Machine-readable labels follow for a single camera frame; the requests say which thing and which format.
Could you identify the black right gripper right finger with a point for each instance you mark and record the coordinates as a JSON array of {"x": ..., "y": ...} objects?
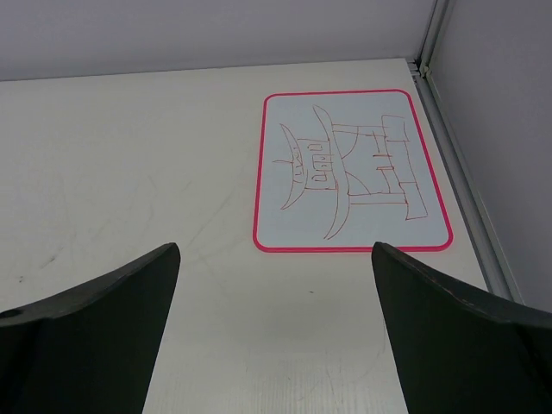
[{"x": 457, "y": 348}]

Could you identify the pink framed whiteboard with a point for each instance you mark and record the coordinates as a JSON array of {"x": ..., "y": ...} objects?
[{"x": 341, "y": 170}]

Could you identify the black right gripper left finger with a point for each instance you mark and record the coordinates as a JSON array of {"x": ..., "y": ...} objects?
[{"x": 91, "y": 348}]

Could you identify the aluminium right frame post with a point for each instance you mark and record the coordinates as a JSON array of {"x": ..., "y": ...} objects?
[{"x": 491, "y": 257}]

